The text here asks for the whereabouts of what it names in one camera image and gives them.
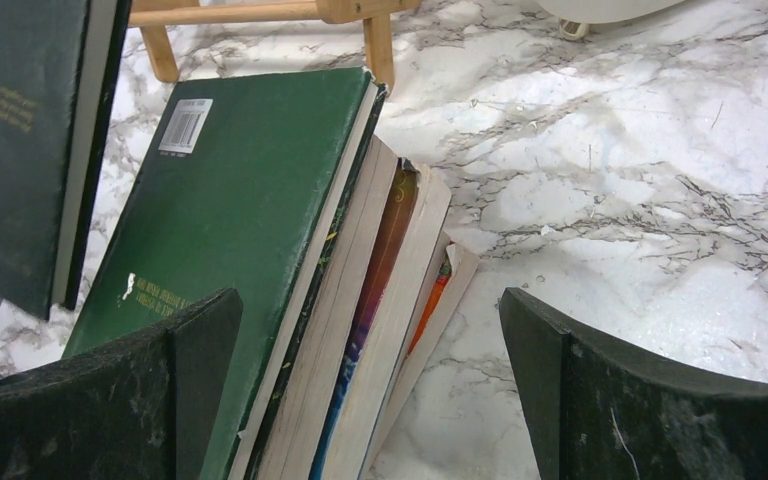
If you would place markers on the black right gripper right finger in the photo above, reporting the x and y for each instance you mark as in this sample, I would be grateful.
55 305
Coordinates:
598 407

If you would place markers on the dark green hardcover book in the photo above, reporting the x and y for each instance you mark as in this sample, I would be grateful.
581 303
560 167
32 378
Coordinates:
59 63

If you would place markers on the cream cylindrical lamp shade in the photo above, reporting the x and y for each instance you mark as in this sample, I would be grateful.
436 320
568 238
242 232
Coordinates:
576 16

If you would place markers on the red spine paperback book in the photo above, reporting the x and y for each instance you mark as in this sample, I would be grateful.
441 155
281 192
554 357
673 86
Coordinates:
454 267

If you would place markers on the blue cover paperback book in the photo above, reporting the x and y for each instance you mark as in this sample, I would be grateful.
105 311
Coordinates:
332 404

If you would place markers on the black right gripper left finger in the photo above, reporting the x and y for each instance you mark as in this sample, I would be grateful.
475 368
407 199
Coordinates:
92 404

